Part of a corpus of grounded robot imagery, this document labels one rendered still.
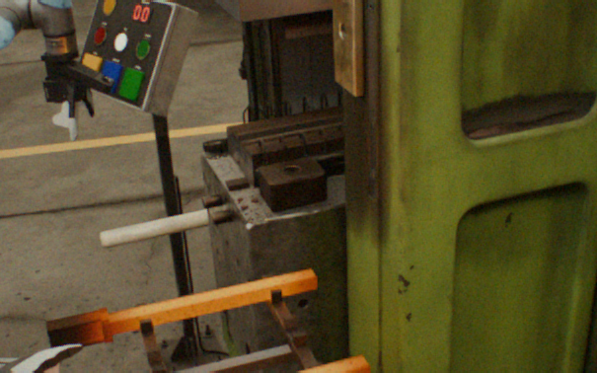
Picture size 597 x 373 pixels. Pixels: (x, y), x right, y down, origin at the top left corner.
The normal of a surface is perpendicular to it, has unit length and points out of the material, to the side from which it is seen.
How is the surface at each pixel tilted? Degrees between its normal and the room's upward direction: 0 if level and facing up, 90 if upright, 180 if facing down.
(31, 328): 0
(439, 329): 90
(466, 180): 90
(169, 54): 90
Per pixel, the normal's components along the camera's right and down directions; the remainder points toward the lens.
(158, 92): 0.71, 0.29
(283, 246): 0.34, 0.41
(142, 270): -0.05, -0.89
